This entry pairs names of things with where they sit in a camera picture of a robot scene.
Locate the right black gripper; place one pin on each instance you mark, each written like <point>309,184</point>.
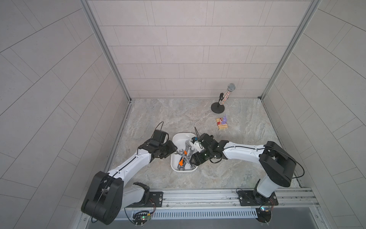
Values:
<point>199,160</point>

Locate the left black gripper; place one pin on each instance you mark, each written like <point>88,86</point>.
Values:
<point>172,149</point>

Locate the orange handled adjustable wrench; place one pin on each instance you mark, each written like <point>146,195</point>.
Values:
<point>185,153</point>

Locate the long silver open-end wrench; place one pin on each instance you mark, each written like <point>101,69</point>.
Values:
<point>186,168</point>

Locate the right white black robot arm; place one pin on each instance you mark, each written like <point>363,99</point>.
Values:
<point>277,163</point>

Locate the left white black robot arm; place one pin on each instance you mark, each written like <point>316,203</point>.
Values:
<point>107,194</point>

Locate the small wooden toy with figures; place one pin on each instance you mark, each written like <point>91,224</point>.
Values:
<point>222,123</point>

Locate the glitter microphone on black stand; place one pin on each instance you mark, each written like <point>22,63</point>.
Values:
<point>218,107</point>

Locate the left green circuit board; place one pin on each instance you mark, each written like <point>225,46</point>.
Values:
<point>140,218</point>

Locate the green circuit board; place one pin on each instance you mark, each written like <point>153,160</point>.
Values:
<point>140,218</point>
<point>263,215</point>

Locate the right green circuit board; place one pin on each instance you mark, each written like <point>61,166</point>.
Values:
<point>263,215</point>

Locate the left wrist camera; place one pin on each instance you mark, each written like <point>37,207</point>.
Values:
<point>159,137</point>

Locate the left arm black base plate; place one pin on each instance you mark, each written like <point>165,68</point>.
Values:
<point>149,200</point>

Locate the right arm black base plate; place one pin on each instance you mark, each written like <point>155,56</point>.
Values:
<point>247,198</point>

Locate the aluminium mounting rail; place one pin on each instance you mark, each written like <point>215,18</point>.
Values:
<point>174,199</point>

